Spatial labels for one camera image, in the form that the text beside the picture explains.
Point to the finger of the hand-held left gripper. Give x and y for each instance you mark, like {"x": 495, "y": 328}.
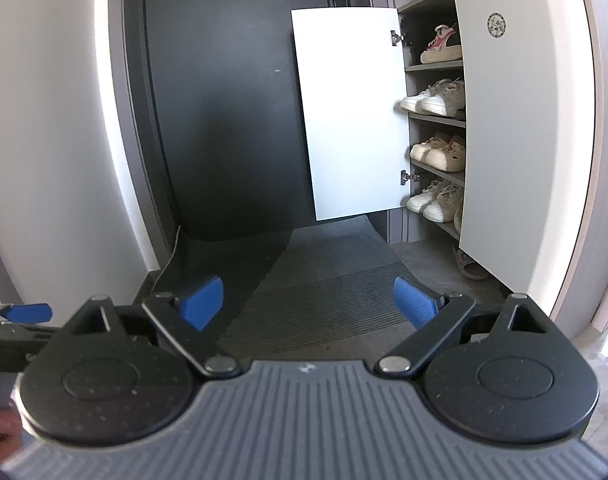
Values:
{"x": 28, "y": 312}

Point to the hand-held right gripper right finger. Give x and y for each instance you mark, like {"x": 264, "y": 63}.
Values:
{"x": 414, "y": 302}

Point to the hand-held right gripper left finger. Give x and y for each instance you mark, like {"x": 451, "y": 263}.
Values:
{"x": 201, "y": 302}

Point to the cream lace-up sneaker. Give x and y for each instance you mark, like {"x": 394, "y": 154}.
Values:
{"x": 419, "y": 201}
{"x": 444, "y": 205}

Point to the beige clog with holes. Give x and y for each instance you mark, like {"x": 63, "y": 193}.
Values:
{"x": 446, "y": 155}
{"x": 421, "y": 152}

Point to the person's left hand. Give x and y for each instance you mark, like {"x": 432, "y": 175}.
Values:
{"x": 3, "y": 425}

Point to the pale slide sandal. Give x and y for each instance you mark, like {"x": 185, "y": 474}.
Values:
{"x": 469, "y": 266}

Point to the grey ribbed door mat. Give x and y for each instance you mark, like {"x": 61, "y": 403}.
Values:
{"x": 324, "y": 305}

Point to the metal cabinet hinge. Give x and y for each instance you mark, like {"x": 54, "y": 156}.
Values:
{"x": 406, "y": 176}
{"x": 396, "y": 37}

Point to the black entrance door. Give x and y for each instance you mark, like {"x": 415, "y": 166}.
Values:
{"x": 223, "y": 110}

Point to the white cabinet door with hinges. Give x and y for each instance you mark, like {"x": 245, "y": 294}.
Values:
{"x": 354, "y": 110}

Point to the pink white sneaker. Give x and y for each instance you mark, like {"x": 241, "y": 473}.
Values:
{"x": 441, "y": 50}

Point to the round patterned sticker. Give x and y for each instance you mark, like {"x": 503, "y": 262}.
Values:
{"x": 496, "y": 25}

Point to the grey entrance door frame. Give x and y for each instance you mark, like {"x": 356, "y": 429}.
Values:
{"x": 128, "y": 85}

